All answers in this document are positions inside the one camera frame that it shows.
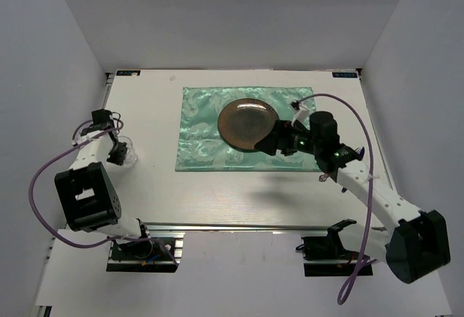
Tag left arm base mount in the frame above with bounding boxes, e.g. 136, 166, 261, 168
106, 236, 183, 273

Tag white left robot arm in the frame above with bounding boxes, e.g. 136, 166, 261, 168
54, 109, 154, 258

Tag blue table sticker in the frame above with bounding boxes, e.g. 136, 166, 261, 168
115, 70, 141, 77
332, 72, 358, 78

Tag left blue table sticker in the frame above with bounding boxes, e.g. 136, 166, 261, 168
115, 70, 141, 77

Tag brown speckled ceramic plate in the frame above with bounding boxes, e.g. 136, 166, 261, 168
217, 98, 279, 152

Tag right blue table sticker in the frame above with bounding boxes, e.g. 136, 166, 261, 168
332, 72, 358, 78

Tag clear drinking glass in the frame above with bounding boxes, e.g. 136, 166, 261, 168
119, 136, 138, 168

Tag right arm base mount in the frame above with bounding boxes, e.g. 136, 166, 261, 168
295, 219, 359, 277

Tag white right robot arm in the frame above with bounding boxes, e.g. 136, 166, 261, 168
255, 111, 451, 284

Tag aluminium table edge rail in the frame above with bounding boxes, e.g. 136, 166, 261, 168
139, 222, 391, 233

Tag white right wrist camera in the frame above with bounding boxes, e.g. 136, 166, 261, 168
291, 101, 310, 126

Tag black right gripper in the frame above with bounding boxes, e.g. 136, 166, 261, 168
254, 120, 320, 157

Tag green satin placemat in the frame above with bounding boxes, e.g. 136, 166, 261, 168
175, 86, 319, 172

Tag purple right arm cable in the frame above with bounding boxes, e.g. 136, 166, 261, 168
295, 93, 378, 304

